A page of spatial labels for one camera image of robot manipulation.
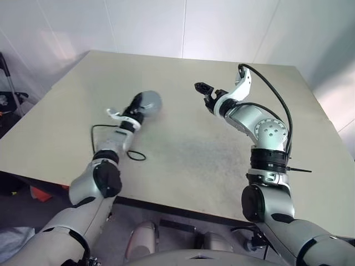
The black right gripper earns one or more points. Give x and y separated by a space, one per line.
212 99

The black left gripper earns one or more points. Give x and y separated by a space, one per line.
134 112

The motor stator with copper windings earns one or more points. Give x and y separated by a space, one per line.
161 105

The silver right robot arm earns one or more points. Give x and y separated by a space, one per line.
269 133

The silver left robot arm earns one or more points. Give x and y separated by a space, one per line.
83 188

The black bar on floor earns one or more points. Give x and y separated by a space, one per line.
177 225

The beige rounded robot leg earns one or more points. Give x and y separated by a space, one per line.
142 238
217 242

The black metal stand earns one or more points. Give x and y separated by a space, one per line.
8 102

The red object under table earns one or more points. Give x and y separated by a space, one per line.
41 195

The grey robot torso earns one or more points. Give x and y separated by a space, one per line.
180 259

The grey caster wheel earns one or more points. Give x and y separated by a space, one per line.
250 245

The grey cloth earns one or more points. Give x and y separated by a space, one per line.
14 238

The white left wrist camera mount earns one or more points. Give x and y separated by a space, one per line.
112 113

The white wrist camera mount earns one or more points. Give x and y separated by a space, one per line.
244 86
112 113

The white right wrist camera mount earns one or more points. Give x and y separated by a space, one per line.
244 86

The black table frame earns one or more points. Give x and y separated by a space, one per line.
166 209

